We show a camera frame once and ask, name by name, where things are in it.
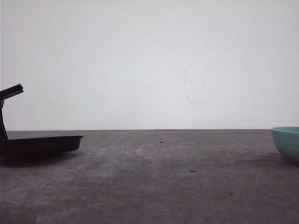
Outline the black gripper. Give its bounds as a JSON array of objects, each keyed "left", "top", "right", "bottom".
[{"left": 0, "top": 84, "right": 23, "bottom": 140}]

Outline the black frying pan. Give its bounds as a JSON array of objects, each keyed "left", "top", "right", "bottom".
[{"left": 0, "top": 135, "right": 83, "bottom": 158}]

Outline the teal bowl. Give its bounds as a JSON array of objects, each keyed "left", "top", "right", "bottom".
[{"left": 271, "top": 127, "right": 299, "bottom": 162}]

